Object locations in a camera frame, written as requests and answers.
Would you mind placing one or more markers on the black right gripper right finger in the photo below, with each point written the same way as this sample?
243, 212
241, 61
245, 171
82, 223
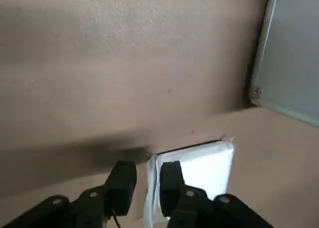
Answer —
172, 188

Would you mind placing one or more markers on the silver aluminium medical kit case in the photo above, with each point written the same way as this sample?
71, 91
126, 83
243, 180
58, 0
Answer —
291, 51

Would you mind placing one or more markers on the white plastic-wrapped triangular bandage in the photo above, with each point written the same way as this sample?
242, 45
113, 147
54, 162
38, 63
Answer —
209, 168

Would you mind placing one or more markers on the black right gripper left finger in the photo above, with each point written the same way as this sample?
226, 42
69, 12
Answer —
119, 183

